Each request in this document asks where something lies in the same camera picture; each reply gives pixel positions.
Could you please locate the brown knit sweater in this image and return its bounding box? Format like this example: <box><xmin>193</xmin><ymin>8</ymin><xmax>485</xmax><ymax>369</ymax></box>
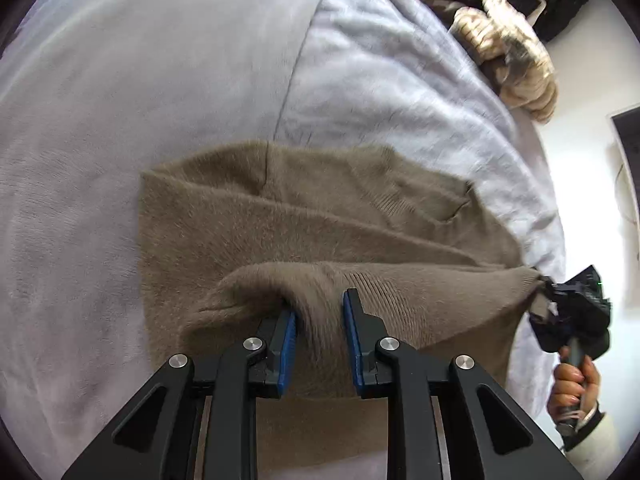
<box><xmin>139</xmin><ymin>140</ymin><xmax>546</xmax><ymax>466</ymax></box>

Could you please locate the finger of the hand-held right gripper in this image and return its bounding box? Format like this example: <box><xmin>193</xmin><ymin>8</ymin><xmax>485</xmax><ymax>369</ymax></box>
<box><xmin>537</xmin><ymin>275</ymin><xmax>563</xmax><ymax>318</ymax></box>

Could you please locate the lilac embossed blanket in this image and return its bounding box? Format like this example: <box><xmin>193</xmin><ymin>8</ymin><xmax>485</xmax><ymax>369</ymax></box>
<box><xmin>272</xmin><ymin>0</ymin><xmax>566</xmax><ymax>391</ymax></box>

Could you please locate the cream striped fleece robe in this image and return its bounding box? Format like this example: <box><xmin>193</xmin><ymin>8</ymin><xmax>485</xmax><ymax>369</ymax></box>
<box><xmin>400</xmin><ymin>0</ymin><xmax>558</xmax><ymax>123</ymax></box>

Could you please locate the wall-mounted television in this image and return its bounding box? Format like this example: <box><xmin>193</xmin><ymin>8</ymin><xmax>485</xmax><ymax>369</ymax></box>
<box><xmin>610</xmin><ymin>105</ymin><xmax>640</xmax><ymax>241</ymax></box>

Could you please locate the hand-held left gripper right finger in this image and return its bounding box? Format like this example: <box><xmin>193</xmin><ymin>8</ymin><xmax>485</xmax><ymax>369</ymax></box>
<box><xmin>341</xmin><ymin>288</ymin><xmax>586</xmax><ymax>480</ymax></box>

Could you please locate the light grey fleece blanket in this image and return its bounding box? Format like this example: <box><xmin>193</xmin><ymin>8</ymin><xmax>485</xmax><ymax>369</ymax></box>
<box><xmin>0</xmin><ymin>0</ymin><xmax>346</xmax><ymax>480</ymax></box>

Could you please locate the person's right hand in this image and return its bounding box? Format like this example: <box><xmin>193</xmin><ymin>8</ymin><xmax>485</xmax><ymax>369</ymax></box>
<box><xmin>547</xmin><ymin>355</ymin><xmax>601</xmax><ymax>423</ymax></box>

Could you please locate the person's right forearm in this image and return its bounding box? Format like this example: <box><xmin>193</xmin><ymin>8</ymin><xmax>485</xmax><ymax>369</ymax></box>
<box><xmin>562</xmin><ymin>407</ymin><xmax>640</xmax><ymax>480</ymax></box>

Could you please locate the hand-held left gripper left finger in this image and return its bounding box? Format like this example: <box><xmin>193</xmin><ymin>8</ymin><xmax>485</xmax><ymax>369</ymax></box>
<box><xmin>61</xmin><ymin>308</ymin><xmax>299</xmax><ymax>480</ymax></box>

